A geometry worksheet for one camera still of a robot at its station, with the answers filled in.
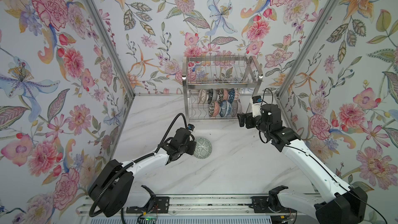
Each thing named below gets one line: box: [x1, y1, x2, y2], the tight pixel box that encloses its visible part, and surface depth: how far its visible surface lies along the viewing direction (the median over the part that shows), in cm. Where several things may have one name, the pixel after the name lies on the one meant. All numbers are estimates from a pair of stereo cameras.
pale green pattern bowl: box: [193, 137, 213, 160], surface depth 90 cm
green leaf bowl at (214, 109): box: [208, 100, 220, 118], surface depth 100 cm
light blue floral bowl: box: [219, 100, 233, 118], surface depth 100 cm
